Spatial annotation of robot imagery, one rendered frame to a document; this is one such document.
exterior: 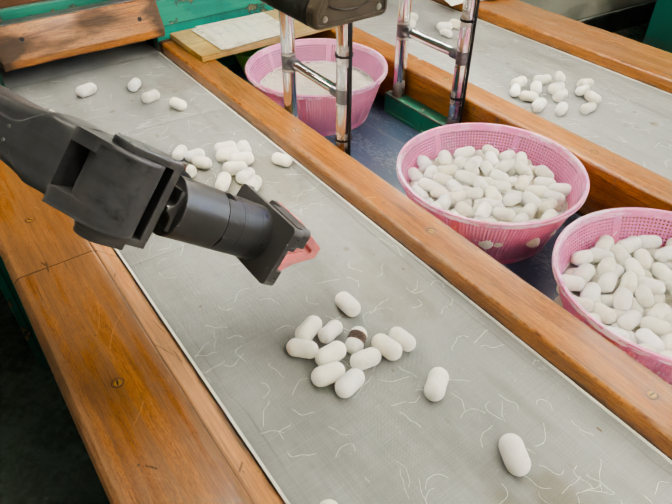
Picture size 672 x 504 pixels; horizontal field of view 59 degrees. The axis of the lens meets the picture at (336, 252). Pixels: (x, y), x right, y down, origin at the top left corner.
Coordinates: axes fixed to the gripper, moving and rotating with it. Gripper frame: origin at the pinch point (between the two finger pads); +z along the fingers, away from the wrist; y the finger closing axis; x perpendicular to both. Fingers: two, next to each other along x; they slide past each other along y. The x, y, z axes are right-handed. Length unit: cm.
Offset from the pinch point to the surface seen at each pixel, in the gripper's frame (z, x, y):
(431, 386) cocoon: 2.1, 2.4, -20.2
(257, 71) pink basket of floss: 22, -12, 56
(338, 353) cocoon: -1.2, 5.7, -11.5
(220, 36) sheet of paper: 19, -14, 67
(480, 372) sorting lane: 8.3, -0.2, -20.8
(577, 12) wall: 239, -121, 141
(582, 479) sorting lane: 7.2, 0.7, -34.2
